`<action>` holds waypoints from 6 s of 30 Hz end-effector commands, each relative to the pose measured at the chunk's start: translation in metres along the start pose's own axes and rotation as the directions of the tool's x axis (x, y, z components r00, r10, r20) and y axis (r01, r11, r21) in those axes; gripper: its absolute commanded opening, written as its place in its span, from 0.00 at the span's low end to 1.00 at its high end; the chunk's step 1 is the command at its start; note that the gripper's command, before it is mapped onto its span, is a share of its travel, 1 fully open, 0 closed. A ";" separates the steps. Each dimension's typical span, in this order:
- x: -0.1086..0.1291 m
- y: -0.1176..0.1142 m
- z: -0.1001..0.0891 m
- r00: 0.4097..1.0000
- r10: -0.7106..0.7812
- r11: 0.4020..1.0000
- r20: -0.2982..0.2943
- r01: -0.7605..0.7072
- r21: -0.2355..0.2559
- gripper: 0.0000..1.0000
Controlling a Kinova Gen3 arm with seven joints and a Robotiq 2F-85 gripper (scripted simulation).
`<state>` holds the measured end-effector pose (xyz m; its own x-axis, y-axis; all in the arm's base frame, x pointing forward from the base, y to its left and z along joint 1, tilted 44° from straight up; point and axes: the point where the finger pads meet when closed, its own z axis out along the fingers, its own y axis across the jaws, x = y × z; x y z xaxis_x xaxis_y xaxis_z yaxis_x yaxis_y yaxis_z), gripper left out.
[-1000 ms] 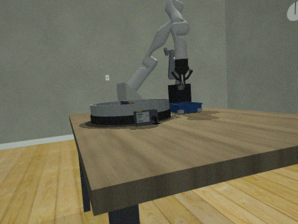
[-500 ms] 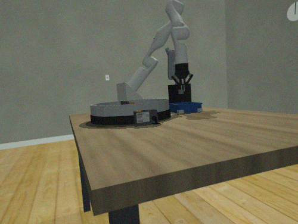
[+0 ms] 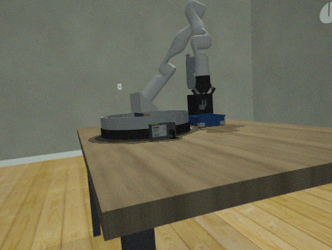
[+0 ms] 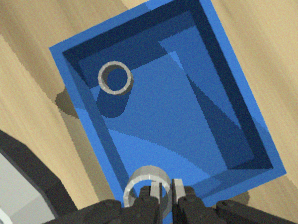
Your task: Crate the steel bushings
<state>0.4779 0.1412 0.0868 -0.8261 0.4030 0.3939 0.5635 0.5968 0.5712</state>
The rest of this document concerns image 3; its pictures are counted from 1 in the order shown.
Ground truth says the blue crate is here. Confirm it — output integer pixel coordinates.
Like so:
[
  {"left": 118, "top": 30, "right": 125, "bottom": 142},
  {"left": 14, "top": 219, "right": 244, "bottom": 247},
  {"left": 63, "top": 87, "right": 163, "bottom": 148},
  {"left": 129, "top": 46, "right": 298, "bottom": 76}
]
[{"left": 189, "top": 114, "right": 226, "bottom": 127}]

